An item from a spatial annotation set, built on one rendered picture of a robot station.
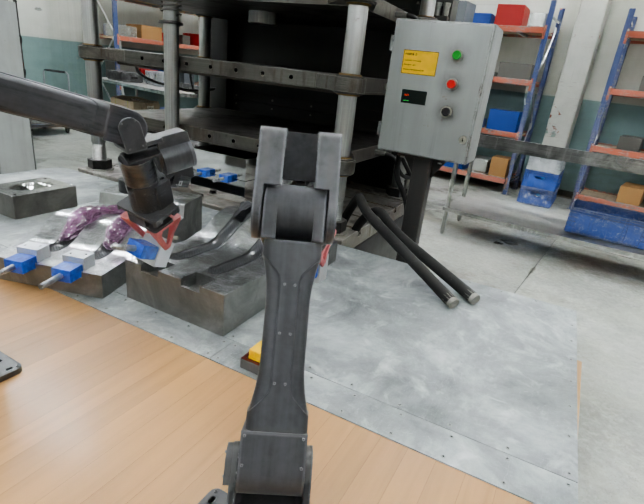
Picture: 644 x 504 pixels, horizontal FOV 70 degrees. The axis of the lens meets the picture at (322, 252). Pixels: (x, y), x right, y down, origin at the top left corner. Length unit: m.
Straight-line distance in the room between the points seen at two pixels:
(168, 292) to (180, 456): 0.38
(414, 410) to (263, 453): 0.37
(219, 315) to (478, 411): 0.49
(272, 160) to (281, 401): 0.25
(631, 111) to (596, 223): 3.07
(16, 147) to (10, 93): 4.38
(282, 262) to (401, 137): 1.13
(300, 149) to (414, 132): 1.04
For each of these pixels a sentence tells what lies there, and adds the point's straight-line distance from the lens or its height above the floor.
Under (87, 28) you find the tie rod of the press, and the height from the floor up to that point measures 1.35.
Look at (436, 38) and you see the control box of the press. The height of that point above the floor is 1.42.
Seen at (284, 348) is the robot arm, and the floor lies 1.03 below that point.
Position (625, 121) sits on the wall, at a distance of 7.24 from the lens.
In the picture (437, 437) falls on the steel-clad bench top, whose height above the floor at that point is 0.80.
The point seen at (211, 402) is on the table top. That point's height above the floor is 0.80.
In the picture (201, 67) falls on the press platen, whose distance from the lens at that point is 1.90.
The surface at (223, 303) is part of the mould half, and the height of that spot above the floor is 0.87.
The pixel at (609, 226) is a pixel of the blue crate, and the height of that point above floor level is 0.38.
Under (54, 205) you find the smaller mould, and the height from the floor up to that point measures 0.82.
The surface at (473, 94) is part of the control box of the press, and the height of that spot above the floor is 1.28.
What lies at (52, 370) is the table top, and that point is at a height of 0.80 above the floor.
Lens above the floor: 1.30
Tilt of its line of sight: 21 degrees down
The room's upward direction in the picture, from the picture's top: 7 degrees clockwise
